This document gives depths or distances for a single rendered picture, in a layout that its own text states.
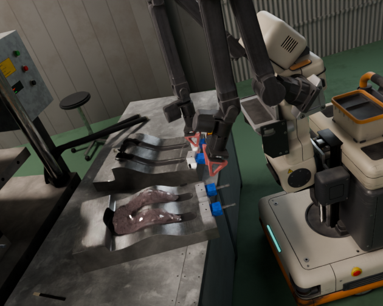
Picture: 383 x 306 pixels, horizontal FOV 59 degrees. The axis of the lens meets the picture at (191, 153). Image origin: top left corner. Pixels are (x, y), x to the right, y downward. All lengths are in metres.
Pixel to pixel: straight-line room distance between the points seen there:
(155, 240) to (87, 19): 2.91
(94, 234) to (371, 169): 1.05
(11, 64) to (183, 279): 1.30
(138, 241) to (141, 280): 0.13
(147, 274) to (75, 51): 3.01
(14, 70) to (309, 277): 1.71
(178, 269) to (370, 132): 0.93
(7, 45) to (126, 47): 2.08
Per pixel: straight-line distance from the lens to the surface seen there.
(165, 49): 1.37
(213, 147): 1.12
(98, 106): 4.08
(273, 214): 1.97
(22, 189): 1.99
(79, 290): 1.30
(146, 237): 1.18
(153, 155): 1.54
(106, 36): 3.79
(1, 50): 1.86
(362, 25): 4.52
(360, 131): 1.51
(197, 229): 1.19
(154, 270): 1.21
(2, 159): 1.76
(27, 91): 1.92
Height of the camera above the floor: 1.73
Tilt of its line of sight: 35 degrees down
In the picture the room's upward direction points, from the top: 17 degrees counter-clockwise
